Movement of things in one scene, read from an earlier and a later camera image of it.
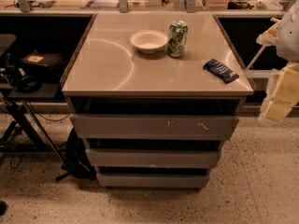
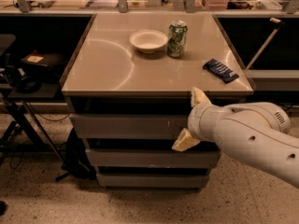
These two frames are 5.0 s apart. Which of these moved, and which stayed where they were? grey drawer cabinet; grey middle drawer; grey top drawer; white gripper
Moved: white gripper
Stayed: grey top drawer; grey drawer cabinet; grey middle drawer
